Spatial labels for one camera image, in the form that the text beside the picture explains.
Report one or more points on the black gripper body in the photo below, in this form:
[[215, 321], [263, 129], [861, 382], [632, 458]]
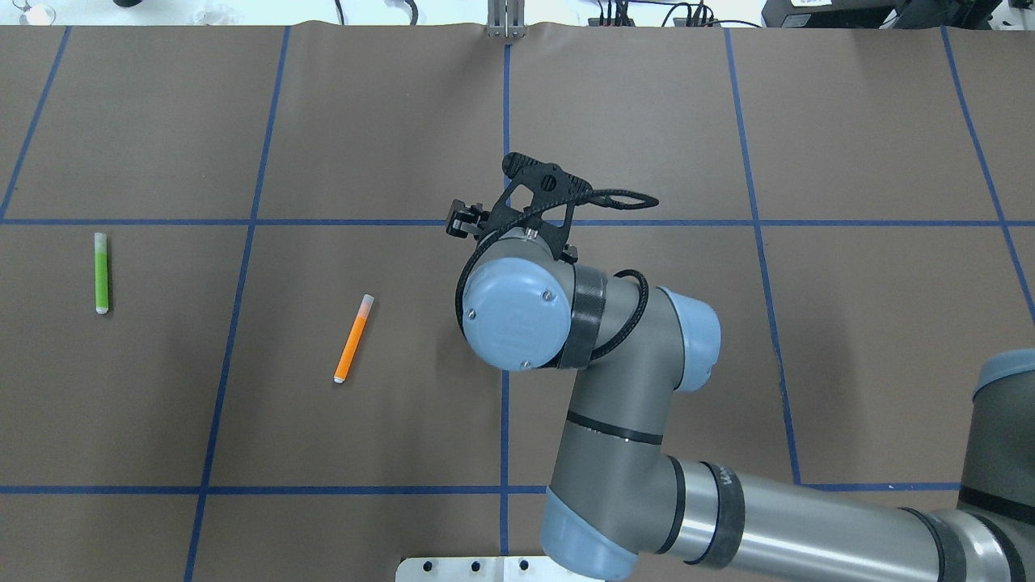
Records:
[[462, 222]]

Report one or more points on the orange highlighter pen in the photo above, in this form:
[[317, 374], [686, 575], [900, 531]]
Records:
[[357, 330]]

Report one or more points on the green highlighter pen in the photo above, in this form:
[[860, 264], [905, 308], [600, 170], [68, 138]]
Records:
[[101, 277]]

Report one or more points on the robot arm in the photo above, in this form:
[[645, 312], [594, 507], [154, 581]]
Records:
[[523, 303]]

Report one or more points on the brown paper table mat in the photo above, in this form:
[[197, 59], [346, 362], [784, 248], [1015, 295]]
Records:
[[857, 206]]

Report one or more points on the aluminium frame post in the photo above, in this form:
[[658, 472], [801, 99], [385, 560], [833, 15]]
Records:
[[506, 19]]

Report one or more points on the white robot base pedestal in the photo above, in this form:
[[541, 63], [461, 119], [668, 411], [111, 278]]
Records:
[[487, 568]]

